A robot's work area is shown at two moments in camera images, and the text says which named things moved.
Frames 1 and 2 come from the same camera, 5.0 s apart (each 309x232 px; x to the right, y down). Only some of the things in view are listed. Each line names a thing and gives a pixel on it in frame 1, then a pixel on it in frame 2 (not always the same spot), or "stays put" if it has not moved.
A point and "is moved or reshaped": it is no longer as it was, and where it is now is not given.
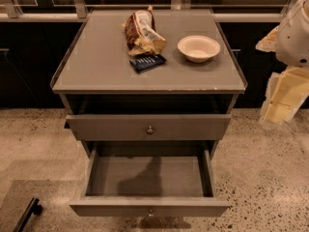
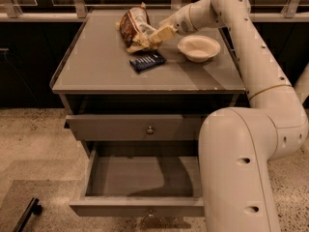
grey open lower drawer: [150, 180] stays put
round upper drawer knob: [150, 130] stays put
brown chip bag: [142, 35] is moved or reshaped
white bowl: [198, 48] stays put
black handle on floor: [33, 208] stays put
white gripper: [294, 43] to [181, 23]
